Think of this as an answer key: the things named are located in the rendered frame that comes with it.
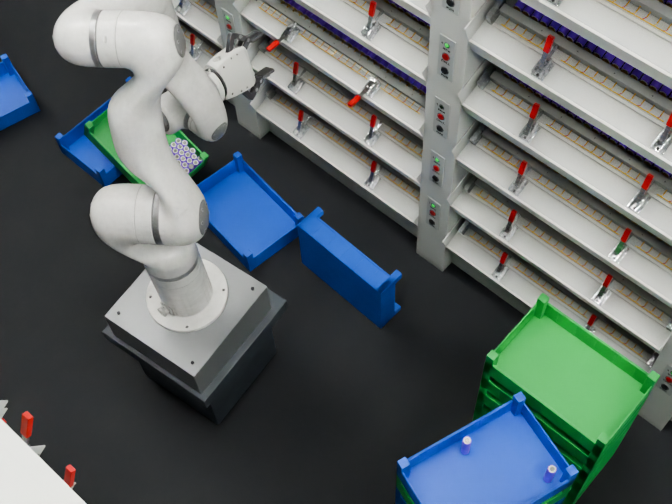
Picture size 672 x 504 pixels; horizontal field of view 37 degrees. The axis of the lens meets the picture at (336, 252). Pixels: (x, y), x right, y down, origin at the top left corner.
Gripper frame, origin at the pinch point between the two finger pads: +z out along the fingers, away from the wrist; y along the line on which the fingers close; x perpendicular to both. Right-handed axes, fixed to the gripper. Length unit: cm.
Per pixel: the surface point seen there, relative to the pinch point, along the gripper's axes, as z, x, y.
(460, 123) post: 13.8, 44.0, 17.4
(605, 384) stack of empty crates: 0, 84, 66
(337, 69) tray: 16.9, 4.8, 12.2
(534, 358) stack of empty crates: -5, 70, 61
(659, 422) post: 24, 82, 101
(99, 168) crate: -18, -67, 38
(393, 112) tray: 16.0, 21.7, 20.3
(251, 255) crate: -9, -18, 59
